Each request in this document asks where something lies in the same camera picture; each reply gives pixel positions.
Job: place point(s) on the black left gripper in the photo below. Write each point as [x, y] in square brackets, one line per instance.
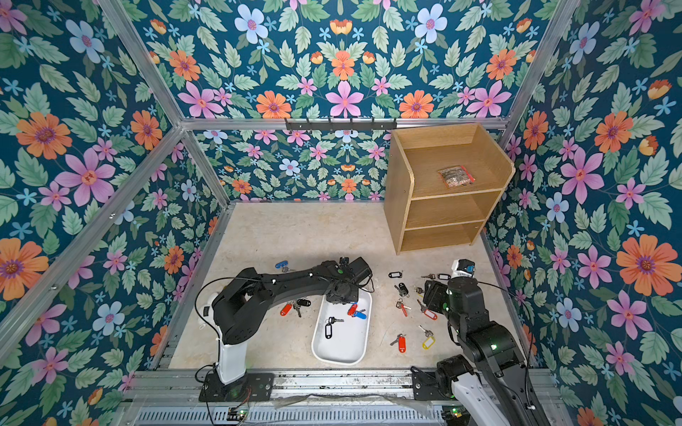
[354, 299]

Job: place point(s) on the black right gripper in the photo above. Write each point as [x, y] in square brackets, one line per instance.
[434, 295]

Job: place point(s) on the red tag key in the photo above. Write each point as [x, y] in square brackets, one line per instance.
[400, 343]
[402, 307]
[427, 312]
[286, 309]

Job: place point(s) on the pile of colourful key tags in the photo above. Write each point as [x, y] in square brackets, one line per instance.
[352, 314]

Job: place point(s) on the key with black ring tag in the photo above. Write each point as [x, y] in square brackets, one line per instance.
[402, 289]

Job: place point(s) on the yellow tag key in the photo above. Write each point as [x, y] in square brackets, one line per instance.
[429, 339]

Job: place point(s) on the white storage tray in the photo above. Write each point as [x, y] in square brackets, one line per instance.
[346, 348]

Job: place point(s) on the wooden shelf cabinet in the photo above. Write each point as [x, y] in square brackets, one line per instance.
[421, 212]

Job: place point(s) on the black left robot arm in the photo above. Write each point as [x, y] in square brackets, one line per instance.
[238, 311]

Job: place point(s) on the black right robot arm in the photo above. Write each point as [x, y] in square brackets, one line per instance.
[490, 379]

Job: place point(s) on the clear bag of small parts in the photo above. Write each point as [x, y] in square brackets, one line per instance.
[456, 176]

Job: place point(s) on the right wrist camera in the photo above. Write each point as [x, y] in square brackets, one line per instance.
[463, 268]

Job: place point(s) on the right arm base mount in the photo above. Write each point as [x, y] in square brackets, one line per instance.
[457, 382]

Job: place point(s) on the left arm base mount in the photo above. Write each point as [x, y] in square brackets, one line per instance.
[252, 387]

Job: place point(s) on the black wall hook rail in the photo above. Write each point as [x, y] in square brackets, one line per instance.
[329, 125]

